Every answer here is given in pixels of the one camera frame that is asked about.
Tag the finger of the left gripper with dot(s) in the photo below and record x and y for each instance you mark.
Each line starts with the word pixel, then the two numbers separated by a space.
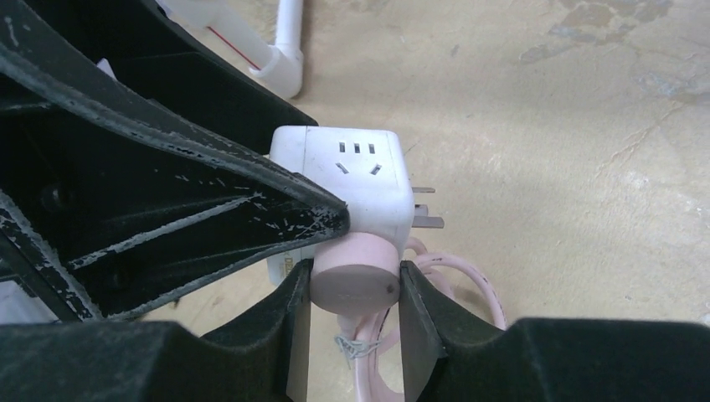
pixel 160 61
pixel 111 204

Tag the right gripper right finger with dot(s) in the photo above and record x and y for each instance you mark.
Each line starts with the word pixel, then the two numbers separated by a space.
pixel 449 354

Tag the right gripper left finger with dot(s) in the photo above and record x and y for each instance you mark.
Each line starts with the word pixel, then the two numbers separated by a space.
pixel 261 355

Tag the pink plug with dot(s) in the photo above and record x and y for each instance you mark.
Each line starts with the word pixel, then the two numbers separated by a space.
pixel 355 275

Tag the white cube socket adapter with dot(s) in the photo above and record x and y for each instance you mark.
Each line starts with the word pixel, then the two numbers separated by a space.
pixel 366 169

